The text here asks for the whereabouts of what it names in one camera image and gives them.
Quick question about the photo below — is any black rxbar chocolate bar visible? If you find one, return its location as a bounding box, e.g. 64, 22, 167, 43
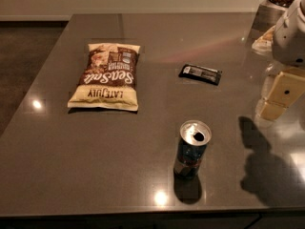
179, 64, 222, 85

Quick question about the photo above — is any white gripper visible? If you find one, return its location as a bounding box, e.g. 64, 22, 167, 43
252, 0, 305, 121

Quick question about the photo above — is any redbull can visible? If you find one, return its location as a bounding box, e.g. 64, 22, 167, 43
173, 120, 212, 179

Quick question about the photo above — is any Late July chips bag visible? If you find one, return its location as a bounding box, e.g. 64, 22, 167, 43
68, 43, 140, 112

